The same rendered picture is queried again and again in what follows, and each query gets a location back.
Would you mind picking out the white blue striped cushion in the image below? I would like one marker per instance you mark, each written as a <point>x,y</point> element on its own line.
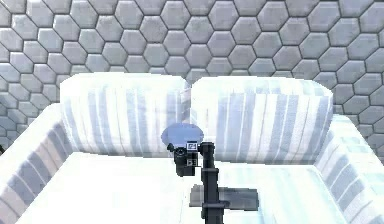
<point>116,113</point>
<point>263,123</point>

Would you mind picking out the pale blue oval flatware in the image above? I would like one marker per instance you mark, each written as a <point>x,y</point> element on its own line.
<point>181,134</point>

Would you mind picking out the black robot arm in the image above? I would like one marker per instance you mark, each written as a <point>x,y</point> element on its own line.
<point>210,186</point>

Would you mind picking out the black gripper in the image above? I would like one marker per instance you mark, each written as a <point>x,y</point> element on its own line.
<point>182,163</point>

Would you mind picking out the white blue striped sofa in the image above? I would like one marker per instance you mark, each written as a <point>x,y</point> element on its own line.
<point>100,190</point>

